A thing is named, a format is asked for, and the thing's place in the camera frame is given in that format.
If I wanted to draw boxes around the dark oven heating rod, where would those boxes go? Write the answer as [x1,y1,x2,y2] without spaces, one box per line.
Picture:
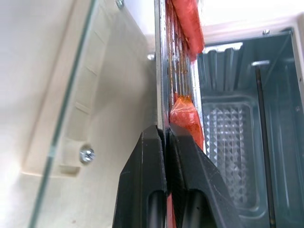
[254,63,277,228]

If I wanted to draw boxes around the glass toaster oven door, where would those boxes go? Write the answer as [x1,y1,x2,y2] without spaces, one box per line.
[0,0,158,228]

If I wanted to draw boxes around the embossed silver crumb tray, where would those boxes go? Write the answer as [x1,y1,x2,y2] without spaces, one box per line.
[201,95,270,228]

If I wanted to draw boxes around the red sausage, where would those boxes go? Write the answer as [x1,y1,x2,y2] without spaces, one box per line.
[169,0,206,63]
[169,94,205,153]

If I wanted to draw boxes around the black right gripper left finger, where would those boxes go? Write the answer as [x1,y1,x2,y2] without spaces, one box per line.
[111,124,168,228]

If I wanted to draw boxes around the silver metal baking tray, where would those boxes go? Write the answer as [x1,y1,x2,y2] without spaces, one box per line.
[153,0,202,228]

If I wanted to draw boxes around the cream toaster oven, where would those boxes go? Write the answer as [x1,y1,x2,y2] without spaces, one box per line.
[142,14,304,228]

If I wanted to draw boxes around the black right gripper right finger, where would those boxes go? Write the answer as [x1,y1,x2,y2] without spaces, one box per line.
[167,123,243,228]

